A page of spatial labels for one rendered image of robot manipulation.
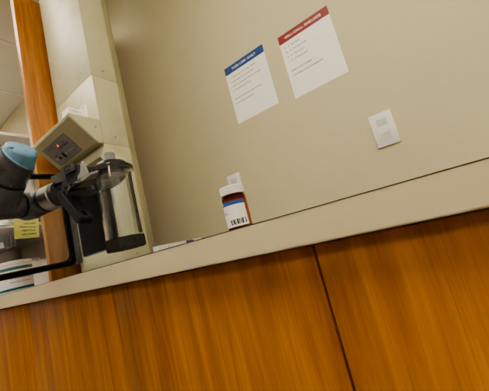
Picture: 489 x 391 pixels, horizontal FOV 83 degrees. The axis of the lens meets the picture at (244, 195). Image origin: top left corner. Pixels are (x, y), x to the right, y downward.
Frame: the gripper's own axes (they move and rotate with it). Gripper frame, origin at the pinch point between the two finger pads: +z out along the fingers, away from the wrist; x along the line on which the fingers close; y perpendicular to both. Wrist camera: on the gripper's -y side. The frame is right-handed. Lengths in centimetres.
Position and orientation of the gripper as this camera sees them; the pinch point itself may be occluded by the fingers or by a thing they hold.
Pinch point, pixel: (112, 177)
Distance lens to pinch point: 84.6
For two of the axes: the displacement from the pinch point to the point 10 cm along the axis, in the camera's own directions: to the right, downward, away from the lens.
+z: 9.0, -3.3, -2.8
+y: -2.9, -9.4, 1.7
